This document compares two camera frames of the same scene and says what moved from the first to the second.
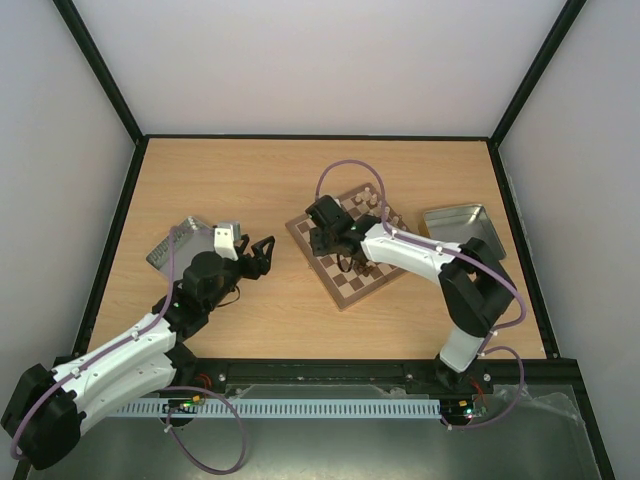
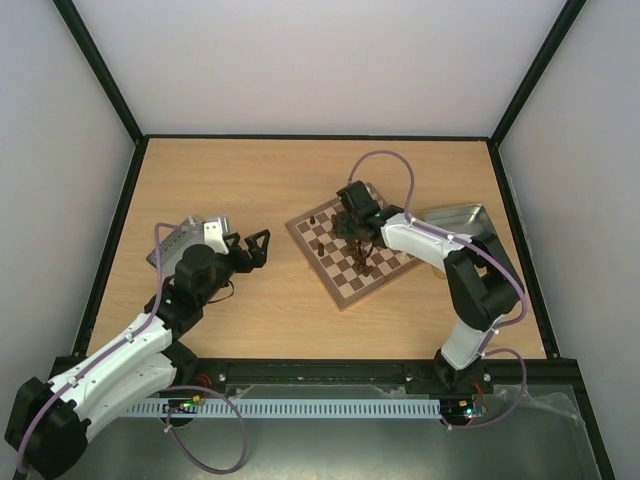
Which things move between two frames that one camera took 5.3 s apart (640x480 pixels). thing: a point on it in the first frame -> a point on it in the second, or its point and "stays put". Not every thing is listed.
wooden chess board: x=353 y=285 stays put
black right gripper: x=327 y=242 -> x=345 y=226
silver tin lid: x=191 y=237 stays put
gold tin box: x=457 y=225 stays put
